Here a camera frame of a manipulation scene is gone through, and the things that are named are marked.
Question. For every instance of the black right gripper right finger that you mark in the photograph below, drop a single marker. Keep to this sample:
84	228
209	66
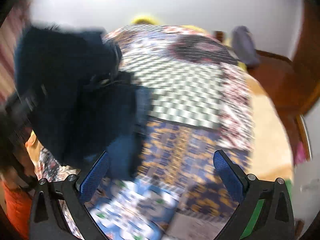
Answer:
264	207

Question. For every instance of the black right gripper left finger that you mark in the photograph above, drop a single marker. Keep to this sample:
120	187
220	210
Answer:
46	218

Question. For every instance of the blue denim jacket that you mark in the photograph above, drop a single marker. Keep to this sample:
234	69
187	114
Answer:
85	105

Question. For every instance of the striped red curtain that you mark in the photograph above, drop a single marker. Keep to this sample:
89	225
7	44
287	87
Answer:
10	32

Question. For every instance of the colourful patchwork bedspread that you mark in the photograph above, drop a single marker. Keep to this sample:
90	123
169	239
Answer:
200	103

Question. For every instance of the grey hanging garment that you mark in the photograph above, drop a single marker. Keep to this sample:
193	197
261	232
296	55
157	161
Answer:
244	47

